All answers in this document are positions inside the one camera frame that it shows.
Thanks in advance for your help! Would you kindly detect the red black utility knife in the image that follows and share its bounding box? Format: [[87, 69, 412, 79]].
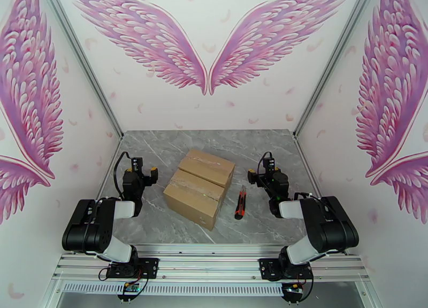
[[234, 185, 248, 220]]

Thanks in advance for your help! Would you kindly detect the cardboard box with printed mark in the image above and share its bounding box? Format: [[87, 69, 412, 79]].
[[163, 168, 225, 232]]

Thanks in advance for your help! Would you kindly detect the plain brown cardboard box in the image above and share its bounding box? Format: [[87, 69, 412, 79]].
[[177, 149, 236, 188]]

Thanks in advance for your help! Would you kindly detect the left small circuit board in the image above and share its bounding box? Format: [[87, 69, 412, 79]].
[[117, 282, 141, 302]]

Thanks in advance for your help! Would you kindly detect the small circuit board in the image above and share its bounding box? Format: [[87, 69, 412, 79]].
[[281, 282, 307, 303], [117, 282, 141, 302]]

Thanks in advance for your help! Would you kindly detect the right small circuit board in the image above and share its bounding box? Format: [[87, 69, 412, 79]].
[[281, 282, 307, 303]]

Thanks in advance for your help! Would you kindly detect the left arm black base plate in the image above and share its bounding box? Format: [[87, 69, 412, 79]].
[[106, 257, 159, 279]]

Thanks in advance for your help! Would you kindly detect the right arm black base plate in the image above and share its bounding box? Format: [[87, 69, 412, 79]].
[[259, 257, 315, 282]]

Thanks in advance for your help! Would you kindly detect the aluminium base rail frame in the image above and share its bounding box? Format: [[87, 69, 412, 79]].
[[50, 243, 372, 283]]

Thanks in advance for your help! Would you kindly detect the white perforated cable duct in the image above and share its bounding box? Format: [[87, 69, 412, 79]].
[[62, 282, 285, 294]]

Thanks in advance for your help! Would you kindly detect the left aluminium corner post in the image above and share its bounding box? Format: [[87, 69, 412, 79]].
[[37, 0, 125, 141]]

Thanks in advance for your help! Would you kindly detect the aluminium corner post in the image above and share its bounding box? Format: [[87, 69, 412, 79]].
[[292, 0, 383, 141], [37, 0, 125, 141]]

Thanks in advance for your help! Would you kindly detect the right aluminium corner post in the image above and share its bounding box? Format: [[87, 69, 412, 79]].
[[292, 0, 383, 141]]

